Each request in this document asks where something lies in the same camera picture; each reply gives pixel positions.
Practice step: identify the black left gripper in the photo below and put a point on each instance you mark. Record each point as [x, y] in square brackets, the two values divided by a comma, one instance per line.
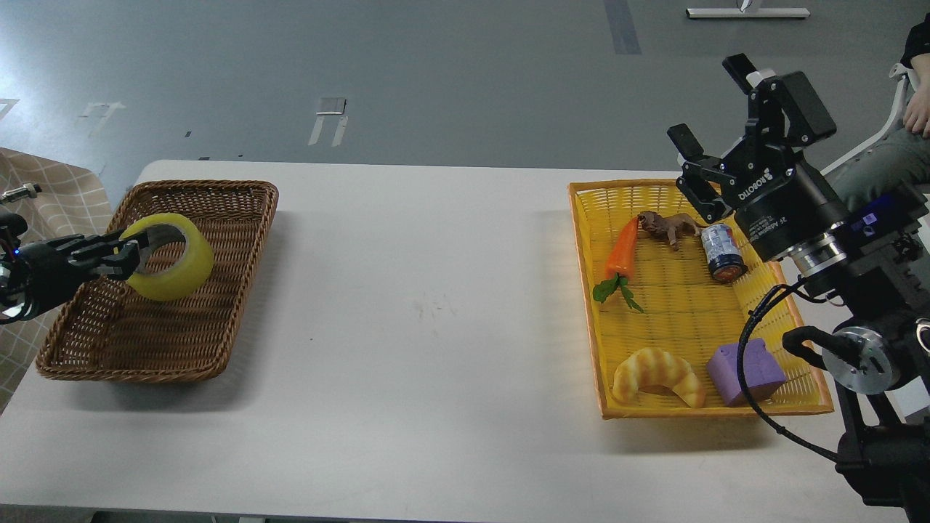
[40, 276]

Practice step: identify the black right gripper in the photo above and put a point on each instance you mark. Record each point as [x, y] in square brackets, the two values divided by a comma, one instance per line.
[764, 183]

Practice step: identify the yellow tape roll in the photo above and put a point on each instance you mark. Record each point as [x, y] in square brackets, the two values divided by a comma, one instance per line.
[188, 273]

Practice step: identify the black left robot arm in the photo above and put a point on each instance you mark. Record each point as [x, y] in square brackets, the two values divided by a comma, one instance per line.
[13, 226]

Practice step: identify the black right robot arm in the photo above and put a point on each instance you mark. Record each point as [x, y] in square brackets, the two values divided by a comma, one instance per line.
[865, 261]

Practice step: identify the beige checkered cloth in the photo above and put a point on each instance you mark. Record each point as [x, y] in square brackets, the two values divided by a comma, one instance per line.
[72, 201]

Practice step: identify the brown wicker basket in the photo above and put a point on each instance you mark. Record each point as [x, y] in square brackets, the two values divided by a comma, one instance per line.
[109, 332]

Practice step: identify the white floor stand base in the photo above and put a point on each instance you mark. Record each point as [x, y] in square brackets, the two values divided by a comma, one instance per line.
[751, 12]

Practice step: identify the brown toy animal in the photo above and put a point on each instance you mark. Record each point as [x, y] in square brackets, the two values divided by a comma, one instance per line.
[669, 229]

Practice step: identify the small blue white can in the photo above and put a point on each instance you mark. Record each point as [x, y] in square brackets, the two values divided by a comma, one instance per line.
[724, 259]

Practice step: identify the seated person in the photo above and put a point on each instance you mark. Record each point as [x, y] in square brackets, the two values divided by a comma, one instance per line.
[903, 157]

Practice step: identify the orange toy carrot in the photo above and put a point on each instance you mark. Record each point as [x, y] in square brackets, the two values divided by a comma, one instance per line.
[620, 268]

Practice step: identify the yellow plastic basket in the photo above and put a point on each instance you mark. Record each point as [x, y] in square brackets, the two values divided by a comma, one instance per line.
[684, 312]

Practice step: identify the purple foam block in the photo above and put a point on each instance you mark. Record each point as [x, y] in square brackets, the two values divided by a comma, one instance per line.
[762, 373]

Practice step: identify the toy croissant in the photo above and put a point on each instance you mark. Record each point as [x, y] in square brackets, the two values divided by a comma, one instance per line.
[651, 367]

